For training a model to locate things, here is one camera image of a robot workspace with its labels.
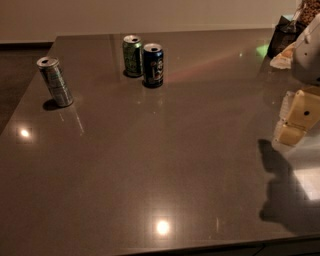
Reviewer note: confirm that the white crumpled packet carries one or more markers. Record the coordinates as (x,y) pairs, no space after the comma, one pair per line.
(283,60)

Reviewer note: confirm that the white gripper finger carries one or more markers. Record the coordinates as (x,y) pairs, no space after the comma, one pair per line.
(286,104)

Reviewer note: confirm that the blue pepsi can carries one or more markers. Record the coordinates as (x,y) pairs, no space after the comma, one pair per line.
(153,65)

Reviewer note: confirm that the silver soda can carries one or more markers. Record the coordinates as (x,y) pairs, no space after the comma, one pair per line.
(52,74)

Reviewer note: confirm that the green soda can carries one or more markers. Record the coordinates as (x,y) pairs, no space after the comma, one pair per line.
(132,54)

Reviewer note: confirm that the black bag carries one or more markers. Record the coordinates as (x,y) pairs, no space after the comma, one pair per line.
(280,39)

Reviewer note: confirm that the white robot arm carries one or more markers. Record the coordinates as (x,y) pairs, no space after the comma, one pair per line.
(306,57)

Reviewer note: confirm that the snack bag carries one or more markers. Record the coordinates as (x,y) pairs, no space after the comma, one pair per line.
(306,11)

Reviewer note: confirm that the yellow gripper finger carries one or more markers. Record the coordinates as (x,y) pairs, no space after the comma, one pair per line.
(304,114)

